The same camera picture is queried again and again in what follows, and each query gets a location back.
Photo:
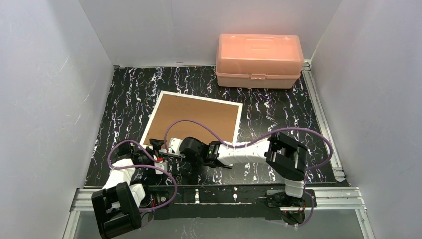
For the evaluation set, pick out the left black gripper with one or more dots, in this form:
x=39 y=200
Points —
x=145 y=158

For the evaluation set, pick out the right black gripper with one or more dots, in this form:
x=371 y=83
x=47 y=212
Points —
x=208 y=154

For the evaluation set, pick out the brown backing board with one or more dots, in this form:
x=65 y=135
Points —
x=220 y=116

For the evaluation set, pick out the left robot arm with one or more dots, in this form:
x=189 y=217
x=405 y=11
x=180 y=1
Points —
x=120 y=205

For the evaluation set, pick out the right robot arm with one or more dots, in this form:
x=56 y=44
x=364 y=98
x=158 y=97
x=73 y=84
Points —
x=283 y=154

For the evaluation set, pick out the pink plastic storage box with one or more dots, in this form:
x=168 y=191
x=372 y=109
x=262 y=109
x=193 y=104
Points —
x=258 y=61

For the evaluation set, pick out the aluminium rail base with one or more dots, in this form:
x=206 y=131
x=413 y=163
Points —
x=253 y=201

